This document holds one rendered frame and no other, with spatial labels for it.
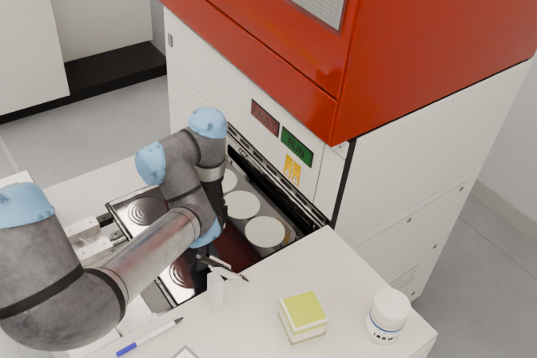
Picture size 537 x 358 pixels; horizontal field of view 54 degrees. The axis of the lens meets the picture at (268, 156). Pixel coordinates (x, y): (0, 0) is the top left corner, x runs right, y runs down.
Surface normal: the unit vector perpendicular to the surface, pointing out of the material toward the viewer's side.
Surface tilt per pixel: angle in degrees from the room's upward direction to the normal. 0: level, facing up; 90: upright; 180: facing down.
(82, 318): 72
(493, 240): 0
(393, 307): 0
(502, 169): 90
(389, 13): 90
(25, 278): 49
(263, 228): 0
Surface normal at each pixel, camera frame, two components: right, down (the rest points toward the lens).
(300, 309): 0.08, -0.74
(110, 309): 0.94, -0.06
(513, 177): -0.80, 0.35
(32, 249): 0.62, -0.16
